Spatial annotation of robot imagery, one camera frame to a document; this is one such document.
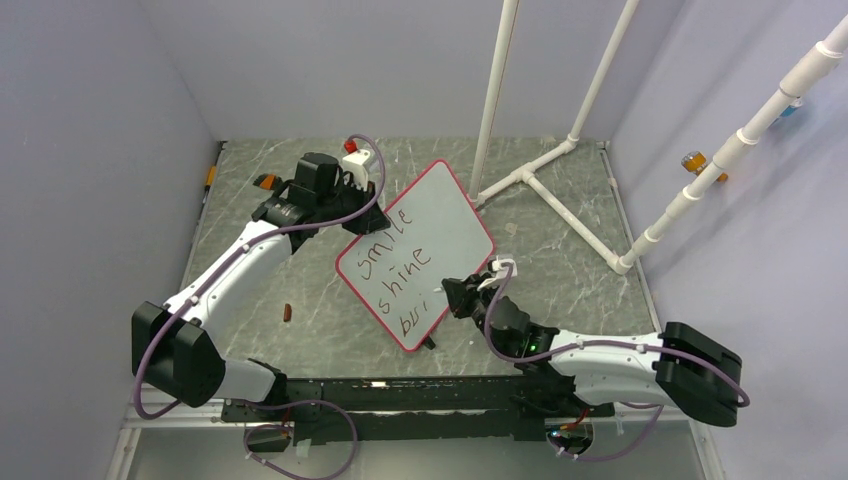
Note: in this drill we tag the white pvc pipe frame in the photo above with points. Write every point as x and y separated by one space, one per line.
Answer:
526 172

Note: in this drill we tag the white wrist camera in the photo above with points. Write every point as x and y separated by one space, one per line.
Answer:
498 270
358 163

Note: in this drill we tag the orange yellow wall fitting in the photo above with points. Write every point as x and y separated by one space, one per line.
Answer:
694 162

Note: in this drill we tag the red framed whiteboard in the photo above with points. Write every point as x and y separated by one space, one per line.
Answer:
434 233

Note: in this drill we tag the white pipe on wall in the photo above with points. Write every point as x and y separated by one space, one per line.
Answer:
816 64

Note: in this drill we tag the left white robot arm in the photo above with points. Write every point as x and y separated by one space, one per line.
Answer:
176 346

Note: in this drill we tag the black orange brush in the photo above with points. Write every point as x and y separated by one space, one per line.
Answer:
269 182

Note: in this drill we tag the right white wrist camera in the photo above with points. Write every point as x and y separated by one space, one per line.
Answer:
498 270

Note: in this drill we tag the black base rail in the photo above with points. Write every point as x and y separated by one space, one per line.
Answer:
522 408

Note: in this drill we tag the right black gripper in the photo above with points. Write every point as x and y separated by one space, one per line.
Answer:
461 293

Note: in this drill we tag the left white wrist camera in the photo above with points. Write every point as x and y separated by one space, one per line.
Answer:
358 163

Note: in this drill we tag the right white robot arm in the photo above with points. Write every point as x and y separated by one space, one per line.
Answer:
678 367

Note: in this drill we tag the aluminium frame rail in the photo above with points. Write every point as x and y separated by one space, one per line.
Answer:
194 443

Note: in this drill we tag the blue wall fitting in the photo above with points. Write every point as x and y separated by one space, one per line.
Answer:
792 108

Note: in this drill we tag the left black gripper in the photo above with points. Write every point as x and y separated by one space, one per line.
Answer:
368 222

